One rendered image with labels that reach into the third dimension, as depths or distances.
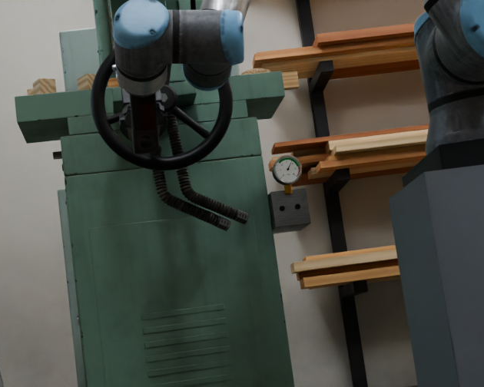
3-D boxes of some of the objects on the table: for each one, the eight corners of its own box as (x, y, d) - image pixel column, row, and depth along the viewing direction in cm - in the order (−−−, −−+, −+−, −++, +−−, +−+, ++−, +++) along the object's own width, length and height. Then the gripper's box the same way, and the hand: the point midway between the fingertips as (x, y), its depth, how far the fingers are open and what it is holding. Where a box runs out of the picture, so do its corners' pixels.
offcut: (34, 100, 214) (32, 83, 215) (50, 100, 217) (48, 84, 217) (40, 95, 211) (38, 77, 212) (57, 95, 213) (54, 78, 214)
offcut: (78, 94, 215) (76, 79, 215) (91, 95, 217) (90, 80, 218) (88, 89, 211) (86, 73, 212) (102, 90, 214) (100, 74, 214)
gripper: (164, 52, 173) (163, 117, 192) (113, 56, 172) (117, 121, 190) (169, 90, 169) (167, 153, 188) (117, 95, 168) (121, 157, 186)
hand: (144, 146), depth 186 cm, fingers closed
